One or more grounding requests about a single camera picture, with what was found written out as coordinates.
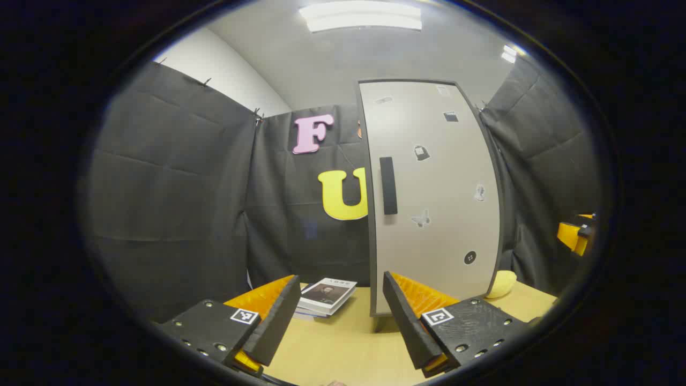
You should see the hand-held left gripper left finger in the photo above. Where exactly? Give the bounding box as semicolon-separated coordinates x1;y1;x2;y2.
160;274;302;377

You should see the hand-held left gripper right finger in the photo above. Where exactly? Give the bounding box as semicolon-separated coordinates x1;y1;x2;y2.
382;271;541;379

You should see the black cabinet door handle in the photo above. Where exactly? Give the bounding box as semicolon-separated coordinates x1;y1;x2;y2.
379;157;399;216

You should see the white book with portrait cover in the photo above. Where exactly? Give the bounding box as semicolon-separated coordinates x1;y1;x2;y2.
297;278;358;317

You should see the yellow round foam bun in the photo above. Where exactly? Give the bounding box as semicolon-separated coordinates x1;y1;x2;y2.
484;270;518;300

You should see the black backdrop cloth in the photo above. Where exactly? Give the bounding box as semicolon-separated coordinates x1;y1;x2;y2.
86;56;601;322

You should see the large ceiling light panel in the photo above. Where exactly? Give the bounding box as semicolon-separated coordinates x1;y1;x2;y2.
299;1;423;33

